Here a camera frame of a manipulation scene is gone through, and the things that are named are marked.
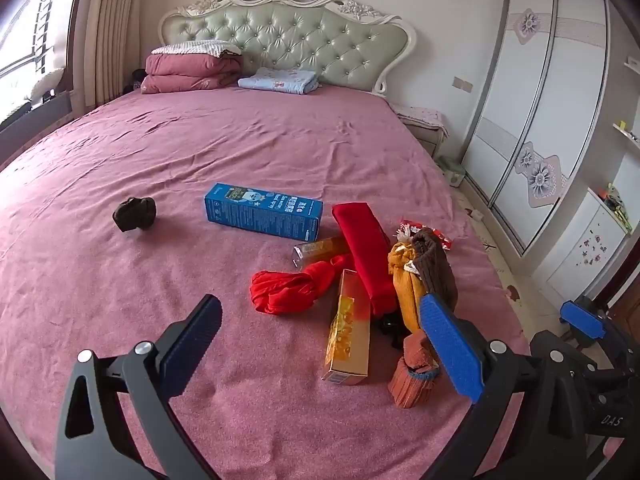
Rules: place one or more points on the yellow cardboard box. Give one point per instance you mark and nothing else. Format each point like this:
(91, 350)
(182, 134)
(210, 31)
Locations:
(347, 335)

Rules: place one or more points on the folded red cloth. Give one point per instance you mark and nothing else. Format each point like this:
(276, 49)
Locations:
(362, 245)

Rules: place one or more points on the beige curtain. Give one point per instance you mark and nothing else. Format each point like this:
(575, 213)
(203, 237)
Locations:
(110, 35)

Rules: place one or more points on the green tufted headboard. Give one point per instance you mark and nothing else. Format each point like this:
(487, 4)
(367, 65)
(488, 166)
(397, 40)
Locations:
(300, 35)

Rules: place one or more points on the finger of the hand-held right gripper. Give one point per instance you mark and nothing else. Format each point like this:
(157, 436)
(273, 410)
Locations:
(585, 321)

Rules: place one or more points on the folded pink quilt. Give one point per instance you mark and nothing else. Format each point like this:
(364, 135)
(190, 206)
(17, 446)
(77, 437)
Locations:
(192, 72)

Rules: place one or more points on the twisted red cloth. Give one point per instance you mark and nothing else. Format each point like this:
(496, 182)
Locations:
(280, 290)

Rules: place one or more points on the pink bed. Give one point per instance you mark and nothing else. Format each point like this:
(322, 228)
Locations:
(150, 160)

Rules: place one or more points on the folded light blue blanket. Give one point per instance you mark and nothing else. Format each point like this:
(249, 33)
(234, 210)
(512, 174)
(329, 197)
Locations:
(280, 81)

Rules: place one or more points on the mustard yellow sock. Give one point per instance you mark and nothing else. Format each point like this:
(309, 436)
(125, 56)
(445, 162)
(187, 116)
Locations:
(407, 295)

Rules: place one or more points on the blue cardboard box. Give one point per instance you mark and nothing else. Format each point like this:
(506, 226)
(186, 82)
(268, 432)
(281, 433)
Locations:
(260, 212)

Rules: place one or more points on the white sliding door wardrobe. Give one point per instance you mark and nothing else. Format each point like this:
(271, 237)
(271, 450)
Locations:
(505, 110)

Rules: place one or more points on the brown knit sock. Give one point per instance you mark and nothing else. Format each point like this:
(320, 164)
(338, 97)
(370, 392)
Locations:
(435, 265)

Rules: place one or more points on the white cabinet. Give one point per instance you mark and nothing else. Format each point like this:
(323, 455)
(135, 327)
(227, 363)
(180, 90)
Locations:
(575, 250)

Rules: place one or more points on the green storage box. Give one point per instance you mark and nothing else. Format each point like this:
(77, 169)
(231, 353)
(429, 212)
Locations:
(451, 172)

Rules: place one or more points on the dark brown sock ball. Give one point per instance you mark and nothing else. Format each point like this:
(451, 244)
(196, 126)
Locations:
(134, 214)

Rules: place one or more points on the rust orange sock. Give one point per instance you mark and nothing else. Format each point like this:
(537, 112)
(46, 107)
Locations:
(410, 385)

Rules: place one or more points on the window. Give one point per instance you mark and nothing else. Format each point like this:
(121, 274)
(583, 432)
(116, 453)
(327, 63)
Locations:
(30, 35)

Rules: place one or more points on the white nightstand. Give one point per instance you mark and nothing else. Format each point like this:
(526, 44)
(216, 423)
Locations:
(425, 132)

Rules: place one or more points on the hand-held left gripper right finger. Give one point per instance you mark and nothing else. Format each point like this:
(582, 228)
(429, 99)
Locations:
(450, 345)

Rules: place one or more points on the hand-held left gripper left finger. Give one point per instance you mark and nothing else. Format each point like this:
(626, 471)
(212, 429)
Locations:
(192, 341)

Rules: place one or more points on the black cloth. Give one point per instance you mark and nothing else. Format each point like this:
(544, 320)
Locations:
(390, 327)

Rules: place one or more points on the opened red snack packet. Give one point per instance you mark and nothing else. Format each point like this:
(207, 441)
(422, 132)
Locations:
(442, 237)

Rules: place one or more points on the cartoon printed floor mat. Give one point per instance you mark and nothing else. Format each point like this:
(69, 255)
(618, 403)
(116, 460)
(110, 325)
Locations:
(500, 270)

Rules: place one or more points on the wall switch plate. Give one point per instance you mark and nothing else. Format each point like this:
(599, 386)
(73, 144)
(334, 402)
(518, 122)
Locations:
(462, 84)

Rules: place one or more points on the orange liquid bottle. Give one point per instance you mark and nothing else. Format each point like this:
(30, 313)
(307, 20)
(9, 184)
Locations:
(320, 249)

